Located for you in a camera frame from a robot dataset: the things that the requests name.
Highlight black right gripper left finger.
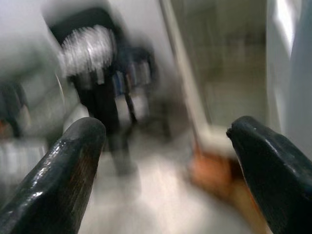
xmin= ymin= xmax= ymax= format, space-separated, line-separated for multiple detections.
xmin=0 ymin=117 xmax=107 ymax=234

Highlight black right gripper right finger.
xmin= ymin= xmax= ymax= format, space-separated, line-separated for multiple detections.
xmin=226 ymin=116 xmax=312 ymax=234

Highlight white fridge door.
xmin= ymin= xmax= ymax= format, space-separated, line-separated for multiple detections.
xmin=265 ymin=0 xmax=312 ymax=147

